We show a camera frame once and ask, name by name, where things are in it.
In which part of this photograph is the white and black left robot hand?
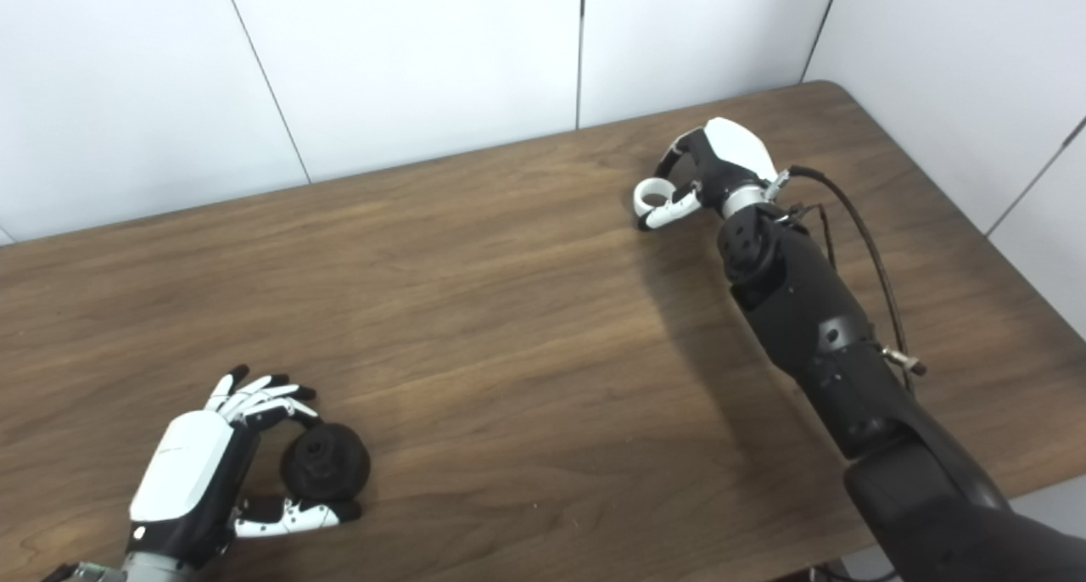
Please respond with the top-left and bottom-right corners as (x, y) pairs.
(127, 364), (363, 571)

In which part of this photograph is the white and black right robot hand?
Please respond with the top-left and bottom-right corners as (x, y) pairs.
(635, 117), (781, 232)

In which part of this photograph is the white ring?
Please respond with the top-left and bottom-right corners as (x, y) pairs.
(633, 178), (680, 223)

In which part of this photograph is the round black part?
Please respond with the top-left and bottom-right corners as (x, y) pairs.
(280, 422), (372, 504)

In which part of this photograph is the thin black wrist wire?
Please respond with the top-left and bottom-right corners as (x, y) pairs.
(782, 201), (838, 271)

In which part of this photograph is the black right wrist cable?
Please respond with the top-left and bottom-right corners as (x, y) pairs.
(766, 165), (928, 396)

